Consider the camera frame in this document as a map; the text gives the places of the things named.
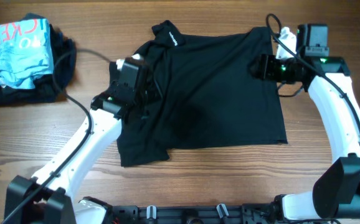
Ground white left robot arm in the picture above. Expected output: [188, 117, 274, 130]
[3, 54, 161, 223]

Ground dark navy garment pile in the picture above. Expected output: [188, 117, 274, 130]
[0, 13, 76, 106]

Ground light blue printed t-shirt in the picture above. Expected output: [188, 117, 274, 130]
[0, 18, 54, 90]

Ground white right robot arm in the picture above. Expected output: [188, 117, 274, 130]
[257, 24, 360, 223]

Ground black t-shirt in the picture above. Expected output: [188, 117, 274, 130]
[117, 21, 287, 167]

